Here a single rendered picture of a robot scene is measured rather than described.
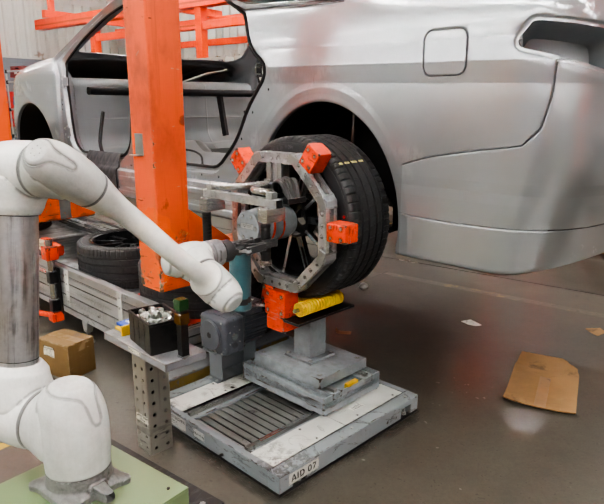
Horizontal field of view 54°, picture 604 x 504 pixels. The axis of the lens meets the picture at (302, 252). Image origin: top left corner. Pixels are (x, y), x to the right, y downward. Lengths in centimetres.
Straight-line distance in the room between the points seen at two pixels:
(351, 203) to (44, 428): 126
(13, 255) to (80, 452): 49
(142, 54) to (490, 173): 139
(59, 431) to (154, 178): 127
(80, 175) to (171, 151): 111
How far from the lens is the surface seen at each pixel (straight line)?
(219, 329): 260
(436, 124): 214
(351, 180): 221
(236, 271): 238
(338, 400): 249
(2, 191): 156
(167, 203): 254
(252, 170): 241
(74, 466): 156
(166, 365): 208
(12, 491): 171
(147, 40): 249
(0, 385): 164
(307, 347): 259
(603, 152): 209
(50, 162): 143
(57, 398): 152
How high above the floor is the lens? 130
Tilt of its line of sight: 14 degrees down
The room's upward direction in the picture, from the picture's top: straight up
